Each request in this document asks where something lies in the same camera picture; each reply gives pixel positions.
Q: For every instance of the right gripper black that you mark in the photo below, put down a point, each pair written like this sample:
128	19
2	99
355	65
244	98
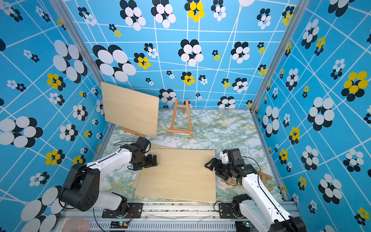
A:
217	168

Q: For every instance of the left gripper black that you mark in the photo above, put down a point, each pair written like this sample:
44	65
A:
151	163

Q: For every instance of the plywood board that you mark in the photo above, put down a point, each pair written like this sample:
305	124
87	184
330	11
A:
179	175
135	182
129	109

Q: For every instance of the wooden easel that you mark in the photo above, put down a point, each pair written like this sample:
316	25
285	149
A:
181	119
262	175
131	132

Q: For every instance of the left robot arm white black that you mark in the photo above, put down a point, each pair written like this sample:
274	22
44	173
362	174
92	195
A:
81	189

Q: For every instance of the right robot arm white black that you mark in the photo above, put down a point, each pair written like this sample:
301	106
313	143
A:
258	205

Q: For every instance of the pink translucent bowl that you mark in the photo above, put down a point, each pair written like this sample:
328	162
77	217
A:
76	224

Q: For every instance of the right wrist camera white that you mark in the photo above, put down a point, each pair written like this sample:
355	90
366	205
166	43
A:
224	156

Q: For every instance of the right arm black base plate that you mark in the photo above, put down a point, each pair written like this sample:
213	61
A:
243	210

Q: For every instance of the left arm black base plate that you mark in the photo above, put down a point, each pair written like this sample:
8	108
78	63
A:
127	210

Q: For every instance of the aluminium front rail frame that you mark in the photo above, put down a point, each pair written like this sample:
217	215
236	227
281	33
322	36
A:
169	217

